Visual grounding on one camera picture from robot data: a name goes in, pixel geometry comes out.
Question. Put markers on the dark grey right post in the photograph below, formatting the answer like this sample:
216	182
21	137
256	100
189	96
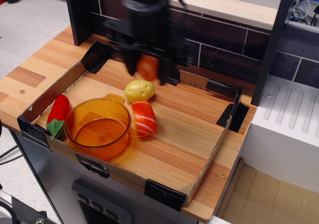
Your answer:
281	20

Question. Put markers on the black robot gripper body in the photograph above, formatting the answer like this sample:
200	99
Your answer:
148	28

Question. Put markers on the cardboard fence with black tape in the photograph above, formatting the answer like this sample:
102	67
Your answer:
169	166

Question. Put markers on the red toy chili pepper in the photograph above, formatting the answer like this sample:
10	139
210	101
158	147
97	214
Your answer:
57	116

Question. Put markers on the salmon sushi toy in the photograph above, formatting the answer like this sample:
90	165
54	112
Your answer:
144	117

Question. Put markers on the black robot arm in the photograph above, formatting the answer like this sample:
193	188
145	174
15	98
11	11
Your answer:
148	31

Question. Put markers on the orange toy carrot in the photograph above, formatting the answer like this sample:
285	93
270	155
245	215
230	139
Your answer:
147	67

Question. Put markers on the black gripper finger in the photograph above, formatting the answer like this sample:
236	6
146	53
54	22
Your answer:
167	72
130	56

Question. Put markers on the yellow toy potato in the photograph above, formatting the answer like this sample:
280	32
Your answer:
138	90

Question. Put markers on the black control panel with buttons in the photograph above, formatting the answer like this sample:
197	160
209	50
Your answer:
96	209

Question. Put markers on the dark grey left post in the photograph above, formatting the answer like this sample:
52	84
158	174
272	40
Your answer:
80	20

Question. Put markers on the wooden shelf ledge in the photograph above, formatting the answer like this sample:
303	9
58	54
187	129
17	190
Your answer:
233	11

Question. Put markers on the white dish drainer sink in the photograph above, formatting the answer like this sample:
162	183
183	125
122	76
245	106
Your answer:
283	138

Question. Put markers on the orange transparent plastic pot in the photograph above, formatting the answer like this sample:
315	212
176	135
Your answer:
99	127

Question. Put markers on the dark grey post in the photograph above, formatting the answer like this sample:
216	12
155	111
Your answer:
281	20
80	20

